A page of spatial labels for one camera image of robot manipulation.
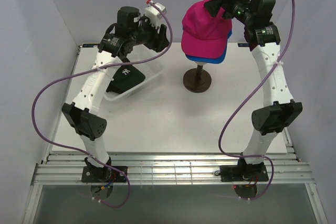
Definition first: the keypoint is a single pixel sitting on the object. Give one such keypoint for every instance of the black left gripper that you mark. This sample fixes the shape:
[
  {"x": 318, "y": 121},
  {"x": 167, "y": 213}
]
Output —
[{"x": 158, "y": 42}]

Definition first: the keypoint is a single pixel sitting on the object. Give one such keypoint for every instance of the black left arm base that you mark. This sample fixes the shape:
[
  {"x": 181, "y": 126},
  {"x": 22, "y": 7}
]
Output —
[{"x": 93, "y": 174}]

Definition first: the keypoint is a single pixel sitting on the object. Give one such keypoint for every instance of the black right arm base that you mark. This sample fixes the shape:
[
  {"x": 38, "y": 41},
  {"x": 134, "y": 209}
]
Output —
[{"x": 232, "y": 173}]

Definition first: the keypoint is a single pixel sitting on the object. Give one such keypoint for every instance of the blue baseball cap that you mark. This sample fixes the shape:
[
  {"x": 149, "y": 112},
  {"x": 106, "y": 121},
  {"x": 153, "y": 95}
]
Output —
[{"x": 210, "y": 49}]

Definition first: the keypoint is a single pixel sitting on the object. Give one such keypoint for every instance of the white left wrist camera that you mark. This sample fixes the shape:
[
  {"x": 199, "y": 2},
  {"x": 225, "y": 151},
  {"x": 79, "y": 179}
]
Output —
[{"x": 152, "y": 13}]

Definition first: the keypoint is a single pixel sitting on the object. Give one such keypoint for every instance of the black baseball cap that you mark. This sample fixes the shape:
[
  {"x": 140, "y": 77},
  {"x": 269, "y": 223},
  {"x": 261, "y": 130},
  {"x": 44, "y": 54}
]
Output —
[{"x": 125, "y": 78}]

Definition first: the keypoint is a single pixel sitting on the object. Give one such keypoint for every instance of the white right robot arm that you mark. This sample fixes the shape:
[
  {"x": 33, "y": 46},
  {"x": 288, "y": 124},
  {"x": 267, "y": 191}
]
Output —
[{"x": 279, "y": 108}]

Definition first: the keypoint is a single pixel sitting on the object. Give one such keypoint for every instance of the aluminium rail frame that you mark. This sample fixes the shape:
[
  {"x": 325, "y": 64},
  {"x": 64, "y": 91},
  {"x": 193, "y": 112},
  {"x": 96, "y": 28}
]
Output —
[{"x": 167, "y": 135}]

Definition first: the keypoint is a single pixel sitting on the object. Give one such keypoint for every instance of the magenta baseball cap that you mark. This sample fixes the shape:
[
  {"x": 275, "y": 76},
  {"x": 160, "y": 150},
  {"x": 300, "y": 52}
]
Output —
[{"x": 198, "y": 21}]

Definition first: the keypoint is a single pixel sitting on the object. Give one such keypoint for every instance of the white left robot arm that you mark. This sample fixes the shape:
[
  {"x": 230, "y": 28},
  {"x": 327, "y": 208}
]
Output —
[{"x": 131, "y": 29}]

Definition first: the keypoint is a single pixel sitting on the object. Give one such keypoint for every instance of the white plastic basket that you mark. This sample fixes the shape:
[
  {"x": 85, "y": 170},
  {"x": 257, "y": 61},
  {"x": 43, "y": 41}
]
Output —
[{"x": 149, "y": 74}]

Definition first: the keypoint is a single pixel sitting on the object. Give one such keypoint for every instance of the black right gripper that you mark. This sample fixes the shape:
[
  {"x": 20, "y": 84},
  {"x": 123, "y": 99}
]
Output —
[{"x": 213, "y": 5}]

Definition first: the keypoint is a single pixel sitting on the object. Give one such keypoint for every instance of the dark wooden mannequin stand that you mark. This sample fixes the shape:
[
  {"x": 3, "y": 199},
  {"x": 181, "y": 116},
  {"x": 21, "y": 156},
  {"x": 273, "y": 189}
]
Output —
[{"x": 197, "y": 80}]

